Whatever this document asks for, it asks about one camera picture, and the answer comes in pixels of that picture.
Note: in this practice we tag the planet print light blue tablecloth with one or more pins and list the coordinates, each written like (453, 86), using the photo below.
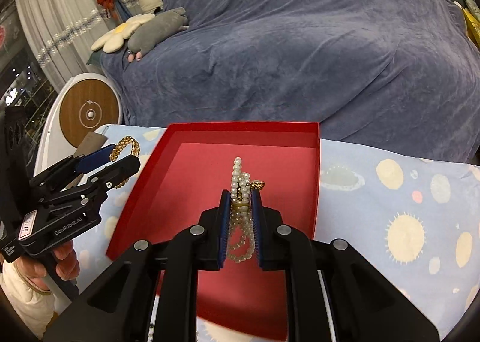
(375, 214)

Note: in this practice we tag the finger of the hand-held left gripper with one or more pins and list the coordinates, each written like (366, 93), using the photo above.
(118, 171)
(93, 161)

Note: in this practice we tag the person's left forearm white sleeve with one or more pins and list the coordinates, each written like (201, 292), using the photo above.
(22, 302)

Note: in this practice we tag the blue-grey plush blanket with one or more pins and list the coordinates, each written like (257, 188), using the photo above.
(300, 45)

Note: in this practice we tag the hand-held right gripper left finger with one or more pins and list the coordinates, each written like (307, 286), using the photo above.
(224, 231)

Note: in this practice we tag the person's left hand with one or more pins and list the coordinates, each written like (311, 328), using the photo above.
(66, 260)

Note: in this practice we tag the white appliance with wooden disc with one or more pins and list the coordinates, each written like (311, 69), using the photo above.
(90, 111)

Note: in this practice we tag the white flower-shaped pillow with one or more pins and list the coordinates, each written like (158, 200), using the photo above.
(115, 35)

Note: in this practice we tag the silver tinsel garland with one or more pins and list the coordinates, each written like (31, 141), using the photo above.
(63, 36)

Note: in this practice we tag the white sheer curtain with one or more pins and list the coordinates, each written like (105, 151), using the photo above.
(56, 8)

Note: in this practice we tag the grey animal plush toy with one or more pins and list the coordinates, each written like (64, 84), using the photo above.
(157, 28)

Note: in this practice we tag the red ribbon bow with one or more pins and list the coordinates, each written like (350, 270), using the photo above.
(105, 1)

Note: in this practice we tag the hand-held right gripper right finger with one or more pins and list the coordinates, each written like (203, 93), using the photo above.
(257, 231)

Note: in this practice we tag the shiny gold pillow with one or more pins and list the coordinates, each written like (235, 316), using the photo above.
(473, 23)

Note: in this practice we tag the red cardboard box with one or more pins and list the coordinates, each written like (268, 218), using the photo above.
(292, 162)

